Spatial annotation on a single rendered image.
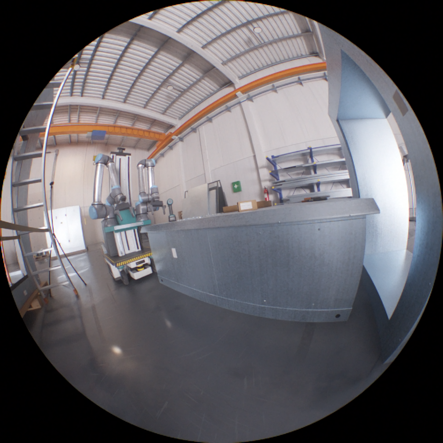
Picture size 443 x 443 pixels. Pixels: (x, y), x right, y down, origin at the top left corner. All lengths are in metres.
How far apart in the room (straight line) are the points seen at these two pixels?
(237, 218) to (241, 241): 0.14
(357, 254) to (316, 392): 0.60
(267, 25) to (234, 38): 1.63
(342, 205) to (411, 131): 0.43
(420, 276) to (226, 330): 0.96
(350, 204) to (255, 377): 0.78
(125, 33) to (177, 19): 2.04
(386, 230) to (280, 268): 1.19
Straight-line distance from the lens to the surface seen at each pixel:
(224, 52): 8.07
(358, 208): 0.61
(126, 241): 2.06
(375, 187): 1.49
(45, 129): 1.72
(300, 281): 0.73
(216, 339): 0.85
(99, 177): 1.74
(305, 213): 0.57
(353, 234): 0.68
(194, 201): 4.50
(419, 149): 0.63
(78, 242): 7.42
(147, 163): 2.01
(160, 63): 8.26
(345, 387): 0.76
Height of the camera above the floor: 0.67
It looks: 4 degrees down
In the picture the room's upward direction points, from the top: 9 degrees counter-clockwise
